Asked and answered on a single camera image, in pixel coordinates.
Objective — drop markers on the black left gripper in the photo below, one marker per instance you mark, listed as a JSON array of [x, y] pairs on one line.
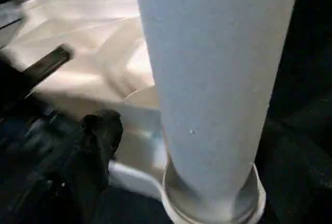
[[13, 86]]

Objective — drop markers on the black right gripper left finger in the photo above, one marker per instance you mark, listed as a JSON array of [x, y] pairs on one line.
[[85, 161]]

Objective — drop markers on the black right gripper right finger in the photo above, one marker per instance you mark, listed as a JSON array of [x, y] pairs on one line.
[[298, 182]]

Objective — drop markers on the white plastic table top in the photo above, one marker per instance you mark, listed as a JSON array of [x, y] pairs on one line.
[[90, 53]]

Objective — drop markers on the white plastic table leg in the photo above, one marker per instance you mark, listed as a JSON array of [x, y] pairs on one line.
[[215, 78]]

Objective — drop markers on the black table mat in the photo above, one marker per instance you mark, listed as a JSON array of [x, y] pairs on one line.
[[298, 91]]

